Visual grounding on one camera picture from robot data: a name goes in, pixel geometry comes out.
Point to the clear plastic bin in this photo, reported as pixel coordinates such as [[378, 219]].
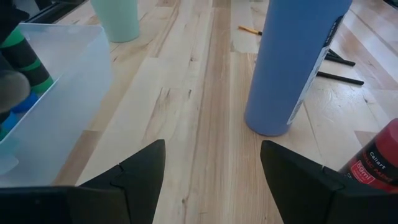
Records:
[[62, 109]]

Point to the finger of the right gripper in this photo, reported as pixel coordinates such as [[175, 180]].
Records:
[[11, 15]]

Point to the orange paint brush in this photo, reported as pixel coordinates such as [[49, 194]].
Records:
[[248, 30]]

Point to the black aluminium table frame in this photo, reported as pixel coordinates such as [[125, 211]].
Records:
[[56, 11]]

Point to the small dark red paint bottle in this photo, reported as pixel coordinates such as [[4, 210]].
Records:
[[379, 155]]

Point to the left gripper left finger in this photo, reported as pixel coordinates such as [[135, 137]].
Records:
[[93, 205]]

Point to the light green plastic cup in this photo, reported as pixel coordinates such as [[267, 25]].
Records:
[[118, 21]]

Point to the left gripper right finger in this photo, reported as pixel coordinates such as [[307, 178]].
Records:
[[326, 202]]

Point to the large periwinkle blue paint bottle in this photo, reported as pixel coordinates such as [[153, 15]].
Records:
[[280, 62]]

